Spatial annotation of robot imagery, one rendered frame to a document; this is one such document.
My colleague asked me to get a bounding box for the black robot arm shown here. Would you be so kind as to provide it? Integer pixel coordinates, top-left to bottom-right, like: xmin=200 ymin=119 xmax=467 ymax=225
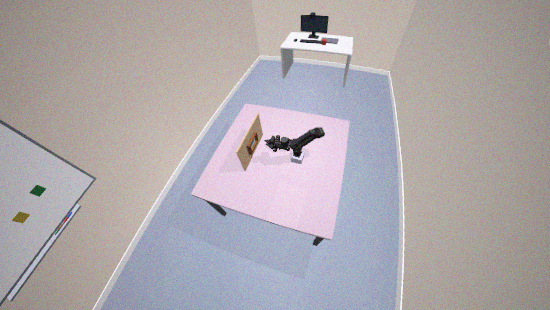
xmin=275 ymin=127 xmax=325 ymax=158

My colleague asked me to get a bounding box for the brown wooden picture frame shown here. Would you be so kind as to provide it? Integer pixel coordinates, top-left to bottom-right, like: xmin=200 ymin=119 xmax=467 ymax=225
xmin=247 ymin=131 xmax=258 ymax=155

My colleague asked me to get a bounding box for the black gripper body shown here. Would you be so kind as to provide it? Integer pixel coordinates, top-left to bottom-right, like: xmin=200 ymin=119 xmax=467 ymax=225
xmin=270 ymin=135 xmax=282 ymax=152

